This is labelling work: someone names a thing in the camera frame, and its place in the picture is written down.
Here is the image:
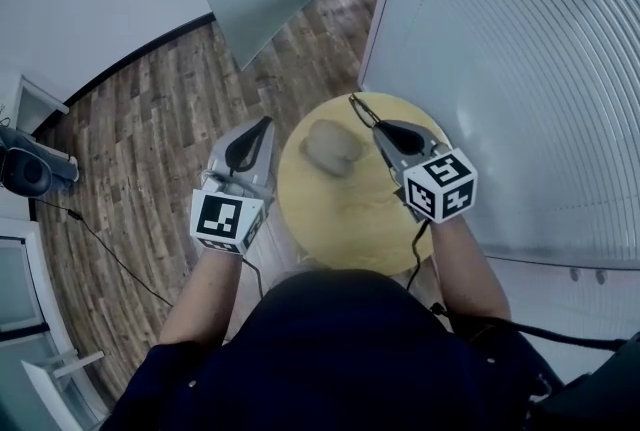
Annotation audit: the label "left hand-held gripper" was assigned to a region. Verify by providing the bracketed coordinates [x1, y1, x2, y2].
[189, 116, 277, 255]

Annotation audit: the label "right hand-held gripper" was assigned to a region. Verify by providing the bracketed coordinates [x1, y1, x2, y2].
[371, 119, 479, 224]

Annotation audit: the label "person's left forearm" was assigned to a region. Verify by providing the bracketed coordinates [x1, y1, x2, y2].
[158, 251, 245, 345]

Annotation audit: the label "person's right forearm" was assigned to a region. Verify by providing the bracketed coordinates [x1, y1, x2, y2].
[428, 216, 512, 320]

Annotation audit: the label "round wooden side table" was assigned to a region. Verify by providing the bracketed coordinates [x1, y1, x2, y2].
[276, 91, 451, 276]

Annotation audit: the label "white slatted blinds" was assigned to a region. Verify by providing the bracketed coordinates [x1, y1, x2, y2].
[359, 0, 640, 270]

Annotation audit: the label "person's dark shirt torso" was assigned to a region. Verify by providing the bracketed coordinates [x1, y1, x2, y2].
[99, 268, 566, 431]

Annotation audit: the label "black framed window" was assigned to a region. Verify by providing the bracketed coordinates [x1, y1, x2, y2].
[0, 233, 76, 431]

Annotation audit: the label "white tilted table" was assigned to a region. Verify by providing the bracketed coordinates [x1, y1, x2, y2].
[19, 349, 108, 425]

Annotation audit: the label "black waist bag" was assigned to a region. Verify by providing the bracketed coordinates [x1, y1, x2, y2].
[529, 331, 640, 431]

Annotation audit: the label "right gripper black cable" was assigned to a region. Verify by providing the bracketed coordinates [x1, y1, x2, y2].
[405, 217, 431, 293]

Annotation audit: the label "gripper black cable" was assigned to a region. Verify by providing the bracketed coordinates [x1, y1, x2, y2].
[242, 256, 265, 300]
[405, 217, 431, 293]

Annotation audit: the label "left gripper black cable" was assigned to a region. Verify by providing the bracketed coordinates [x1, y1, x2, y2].
[242, 256, 265, 300]

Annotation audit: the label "black floor cable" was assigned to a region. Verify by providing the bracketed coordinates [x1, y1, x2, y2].
[29, 197, 174, 308]

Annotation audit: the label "thick black cable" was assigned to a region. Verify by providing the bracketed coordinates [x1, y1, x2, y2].
[429, 302, 627, 351]

